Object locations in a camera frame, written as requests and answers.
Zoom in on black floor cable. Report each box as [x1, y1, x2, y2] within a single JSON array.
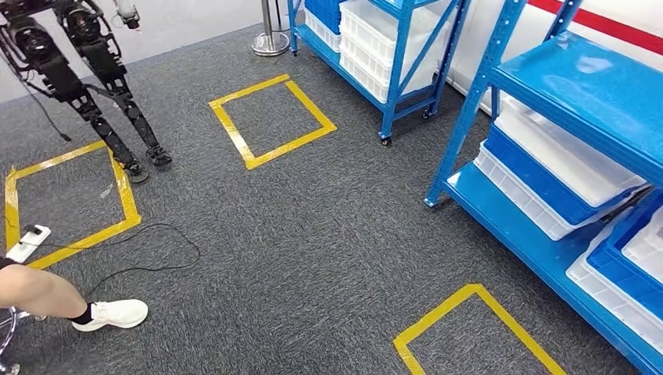
[[30, 222, 202, 300]]

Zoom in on chrome stool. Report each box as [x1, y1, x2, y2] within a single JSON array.
[[0, 305, 48, 375]]

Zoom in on white plastic crate stack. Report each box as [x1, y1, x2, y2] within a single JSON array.
[[304, 0, 447, 105]]

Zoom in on white power strip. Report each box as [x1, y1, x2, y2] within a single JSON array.
[[5, 225, 53, 264]]

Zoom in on person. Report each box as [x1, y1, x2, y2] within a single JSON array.
[[0, 255, 149, 334]]

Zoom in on red barrier belt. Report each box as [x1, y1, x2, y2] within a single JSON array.
[[527, 0, 663, 56]]

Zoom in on yellow floor tape square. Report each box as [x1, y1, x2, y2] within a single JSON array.
[[393, 283, 568, 375], [4, 139, 142, 270], [208, 73, 338, 171]]

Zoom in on blue metal shelf rack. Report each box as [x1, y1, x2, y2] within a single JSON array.
[[425, 0, 663, 375], [287, 0, 472, 148]]

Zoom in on chrome stanchion with round base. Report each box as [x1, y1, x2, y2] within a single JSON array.
[[251, 0, 291, 57]]

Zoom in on blue plastic crate stack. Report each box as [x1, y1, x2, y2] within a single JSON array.
[[304, 0, 347, 23]]

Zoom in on black humanoid robot legs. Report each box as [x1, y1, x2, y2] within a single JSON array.
[[0, 0, 174, 184]]

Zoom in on white car body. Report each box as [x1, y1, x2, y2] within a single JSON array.
[[446, 0, 663, 116]]

